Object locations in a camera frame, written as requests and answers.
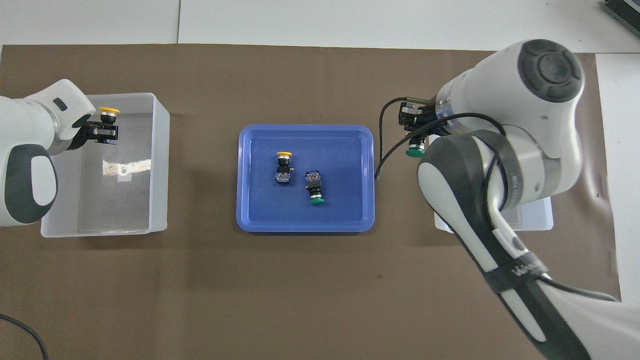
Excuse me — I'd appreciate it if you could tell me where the grey ribbed metal device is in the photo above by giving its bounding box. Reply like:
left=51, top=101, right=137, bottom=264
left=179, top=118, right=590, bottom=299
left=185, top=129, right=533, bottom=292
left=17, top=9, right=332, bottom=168
left=601, top=0, right=640, bottom=31

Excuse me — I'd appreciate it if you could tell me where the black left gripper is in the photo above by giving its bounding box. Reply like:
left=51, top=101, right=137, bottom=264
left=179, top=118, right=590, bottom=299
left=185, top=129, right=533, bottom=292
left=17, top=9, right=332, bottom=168
left=79, top=119, right=120, bottom=147

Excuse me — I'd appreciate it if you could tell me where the brown paper mat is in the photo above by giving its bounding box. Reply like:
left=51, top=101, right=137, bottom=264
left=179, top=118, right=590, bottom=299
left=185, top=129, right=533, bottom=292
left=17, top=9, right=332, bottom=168
left=0, top=44, right=623, bottom=360

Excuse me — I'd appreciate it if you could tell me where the green push button switch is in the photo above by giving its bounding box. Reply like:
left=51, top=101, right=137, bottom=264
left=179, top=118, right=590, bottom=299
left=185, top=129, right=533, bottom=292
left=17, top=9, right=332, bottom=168
left=305, top=170, right=326, bottom=206
left=404, top=135, right=427, bottom=159

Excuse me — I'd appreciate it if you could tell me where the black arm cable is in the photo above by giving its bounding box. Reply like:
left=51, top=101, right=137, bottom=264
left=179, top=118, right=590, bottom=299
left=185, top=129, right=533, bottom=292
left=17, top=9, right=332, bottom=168
left=374, top=97, right=622, bottom=302
left=0, top=313, right=49, bottom=360

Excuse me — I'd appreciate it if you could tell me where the blue plastic tray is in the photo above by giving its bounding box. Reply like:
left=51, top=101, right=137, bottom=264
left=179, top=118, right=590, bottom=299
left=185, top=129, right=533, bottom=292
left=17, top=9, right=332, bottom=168
left=236, top=124, right=376, bottom=234

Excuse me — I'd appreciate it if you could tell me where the yellow push button switch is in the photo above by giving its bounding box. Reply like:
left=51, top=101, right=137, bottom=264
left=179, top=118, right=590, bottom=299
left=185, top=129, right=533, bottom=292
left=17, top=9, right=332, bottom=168
left=98, top=106, right=121, bottom=127
left=275, top=151, right=294, bottom=185

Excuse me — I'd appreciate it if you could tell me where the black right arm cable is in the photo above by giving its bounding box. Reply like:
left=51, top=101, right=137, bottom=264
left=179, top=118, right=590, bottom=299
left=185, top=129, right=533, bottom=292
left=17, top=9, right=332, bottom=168
left=374, top=97, right=622, bottom=302

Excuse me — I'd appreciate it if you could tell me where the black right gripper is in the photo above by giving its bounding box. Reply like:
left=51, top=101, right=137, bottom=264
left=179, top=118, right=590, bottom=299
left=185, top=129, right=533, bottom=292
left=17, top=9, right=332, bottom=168
left=398, top=96, right=446, bottom=138

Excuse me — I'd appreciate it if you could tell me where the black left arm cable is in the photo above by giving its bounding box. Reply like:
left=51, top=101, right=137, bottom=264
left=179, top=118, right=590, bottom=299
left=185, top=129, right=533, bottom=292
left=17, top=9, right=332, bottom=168
left=0, top=313, right=49, bottom=360

